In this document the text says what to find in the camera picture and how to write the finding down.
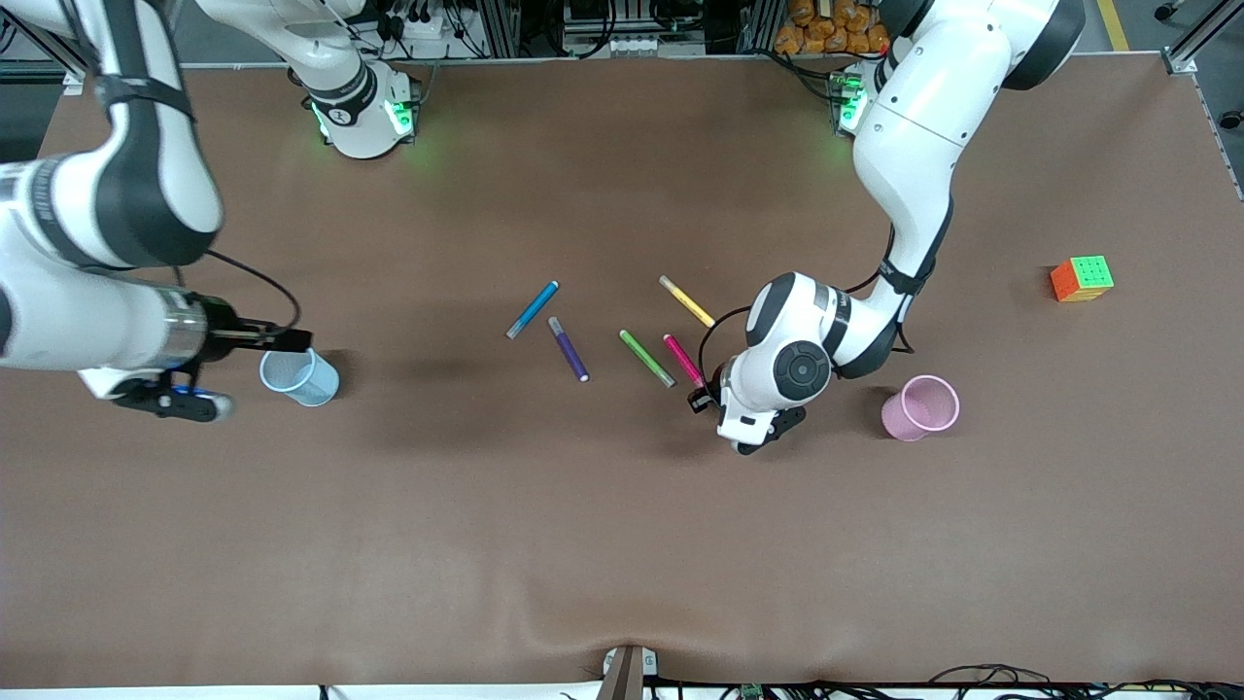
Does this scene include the pink marker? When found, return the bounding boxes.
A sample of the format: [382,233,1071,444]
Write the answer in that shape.
[663,333,708,390]

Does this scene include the blue marker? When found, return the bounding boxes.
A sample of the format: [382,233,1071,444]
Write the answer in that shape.
[506,281,561,340]

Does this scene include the light blue mesh cup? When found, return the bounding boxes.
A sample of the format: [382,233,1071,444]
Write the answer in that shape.
[259,348,341,407]

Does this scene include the green marker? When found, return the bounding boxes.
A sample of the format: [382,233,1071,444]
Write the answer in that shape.
[619,330,676,389]

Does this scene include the yellow marker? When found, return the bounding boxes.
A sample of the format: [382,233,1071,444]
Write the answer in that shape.
[659,275,717,330]

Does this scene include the purple marker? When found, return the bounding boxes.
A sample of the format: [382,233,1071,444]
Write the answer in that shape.
[547,316,591,383]

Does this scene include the pink mesh cup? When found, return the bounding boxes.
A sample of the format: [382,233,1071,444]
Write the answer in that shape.
[881,374,961,443]

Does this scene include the white power strip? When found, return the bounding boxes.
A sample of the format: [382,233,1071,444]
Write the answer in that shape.
[374,12,469,61]

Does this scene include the white connector strip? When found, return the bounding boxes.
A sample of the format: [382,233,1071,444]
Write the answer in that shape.
[564,34,708,57]

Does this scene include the orange snack bags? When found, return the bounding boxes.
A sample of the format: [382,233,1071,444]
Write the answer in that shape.
[775,0,892,56]

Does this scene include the colourful puzzle cube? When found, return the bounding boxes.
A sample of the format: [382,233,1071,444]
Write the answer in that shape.
[1050,255,1116,303]

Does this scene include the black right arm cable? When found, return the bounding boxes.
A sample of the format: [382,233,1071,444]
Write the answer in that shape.
[204,248,302,333]

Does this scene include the aluminium frame post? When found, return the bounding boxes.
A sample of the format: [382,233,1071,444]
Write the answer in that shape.
[1161,0,1244,76]

